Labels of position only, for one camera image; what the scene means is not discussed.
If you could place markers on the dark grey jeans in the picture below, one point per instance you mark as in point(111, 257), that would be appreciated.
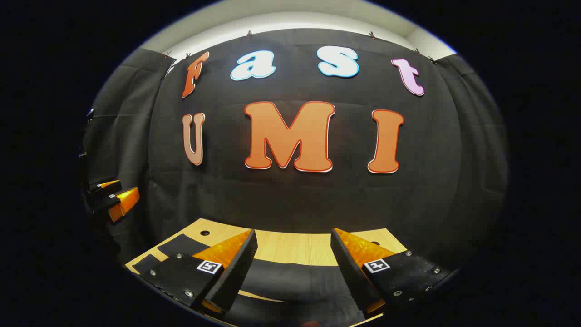
point(295, 281)

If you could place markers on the black backdrop cloth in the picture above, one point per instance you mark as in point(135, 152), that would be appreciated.
point(317, 200)

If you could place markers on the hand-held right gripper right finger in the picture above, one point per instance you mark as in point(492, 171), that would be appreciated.
point(349, 272)

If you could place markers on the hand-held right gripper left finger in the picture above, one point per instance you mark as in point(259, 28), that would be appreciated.
point(236, 272)

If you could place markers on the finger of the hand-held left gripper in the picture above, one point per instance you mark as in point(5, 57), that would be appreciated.
point(109, 202)
point(103, 186)

